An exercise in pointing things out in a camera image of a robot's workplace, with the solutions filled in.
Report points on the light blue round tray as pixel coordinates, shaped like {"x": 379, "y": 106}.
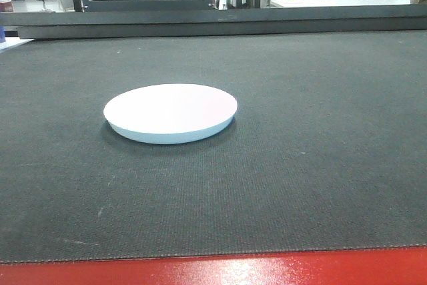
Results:
{"x": 173, "y": 113}

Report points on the dark grey fabric mat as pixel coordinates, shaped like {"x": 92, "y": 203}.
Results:
{"x": 327, "y": 150}

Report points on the black round stool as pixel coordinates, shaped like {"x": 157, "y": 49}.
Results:
{"x": 44, "y": 6}

